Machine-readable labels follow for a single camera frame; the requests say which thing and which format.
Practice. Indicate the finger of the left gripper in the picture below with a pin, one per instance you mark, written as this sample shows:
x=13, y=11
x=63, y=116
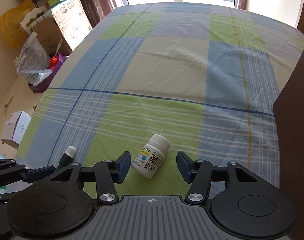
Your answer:
x=11, y=172

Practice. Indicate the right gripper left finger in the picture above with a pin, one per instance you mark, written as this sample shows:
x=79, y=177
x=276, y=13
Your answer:
x=67, y=182

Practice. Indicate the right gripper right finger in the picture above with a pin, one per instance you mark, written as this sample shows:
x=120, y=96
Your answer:
x=201, y=173

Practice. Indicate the green lip balm tube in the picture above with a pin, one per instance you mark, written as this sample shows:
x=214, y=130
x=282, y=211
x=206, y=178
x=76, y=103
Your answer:
x=67, y=157

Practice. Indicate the white pill bottle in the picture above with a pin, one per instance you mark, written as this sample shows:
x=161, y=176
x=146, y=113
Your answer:
x=151, y=156

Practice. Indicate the white small box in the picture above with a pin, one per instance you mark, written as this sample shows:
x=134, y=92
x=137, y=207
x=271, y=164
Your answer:
x=14, y=128

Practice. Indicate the checkered bed sheet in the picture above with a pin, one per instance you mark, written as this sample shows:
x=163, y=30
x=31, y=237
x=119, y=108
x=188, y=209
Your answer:
x=205, y=77

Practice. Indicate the clear plastic bag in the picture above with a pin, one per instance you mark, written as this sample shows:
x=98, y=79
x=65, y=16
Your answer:
x=33, y=61

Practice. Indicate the brown cardboard storage box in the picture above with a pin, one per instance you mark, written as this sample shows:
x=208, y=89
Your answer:
x=289, y=115

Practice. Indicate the yellow plastic bag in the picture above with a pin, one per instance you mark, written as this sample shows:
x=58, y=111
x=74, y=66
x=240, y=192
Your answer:
x=9, y=24

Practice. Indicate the patterned cardboard box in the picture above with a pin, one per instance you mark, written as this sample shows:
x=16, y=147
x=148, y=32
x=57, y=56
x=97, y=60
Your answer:
x=65, y=25

